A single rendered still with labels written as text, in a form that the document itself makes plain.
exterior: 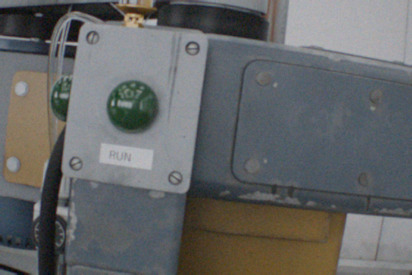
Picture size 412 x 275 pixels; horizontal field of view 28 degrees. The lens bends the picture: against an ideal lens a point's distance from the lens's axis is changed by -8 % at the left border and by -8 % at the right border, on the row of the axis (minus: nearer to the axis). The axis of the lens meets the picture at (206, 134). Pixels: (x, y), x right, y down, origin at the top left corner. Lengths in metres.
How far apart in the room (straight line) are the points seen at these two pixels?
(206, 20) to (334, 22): 5.16
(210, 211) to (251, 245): 0.08
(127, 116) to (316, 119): 0.13
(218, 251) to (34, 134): 0.24
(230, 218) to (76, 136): 0.32
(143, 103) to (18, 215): 0.53
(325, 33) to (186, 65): 5.31
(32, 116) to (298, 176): 0.45
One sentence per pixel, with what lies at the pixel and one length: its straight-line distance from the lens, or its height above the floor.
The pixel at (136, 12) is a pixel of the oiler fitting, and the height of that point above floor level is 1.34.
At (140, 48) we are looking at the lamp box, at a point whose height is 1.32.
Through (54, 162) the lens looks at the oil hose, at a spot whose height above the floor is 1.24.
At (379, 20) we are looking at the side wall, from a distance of 5.88.
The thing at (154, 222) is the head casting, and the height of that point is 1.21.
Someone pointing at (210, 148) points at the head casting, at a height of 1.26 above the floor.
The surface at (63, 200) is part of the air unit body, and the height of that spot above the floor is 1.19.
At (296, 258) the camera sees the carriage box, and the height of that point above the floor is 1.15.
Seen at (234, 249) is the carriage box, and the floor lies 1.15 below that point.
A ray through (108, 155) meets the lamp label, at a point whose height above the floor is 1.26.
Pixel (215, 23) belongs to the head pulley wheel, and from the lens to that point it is 0.66.
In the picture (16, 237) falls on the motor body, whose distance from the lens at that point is 1.00.
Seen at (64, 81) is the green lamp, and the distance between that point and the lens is 0.51.
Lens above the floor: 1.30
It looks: 3 degrees down
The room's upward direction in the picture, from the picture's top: 8 degrees clockwise
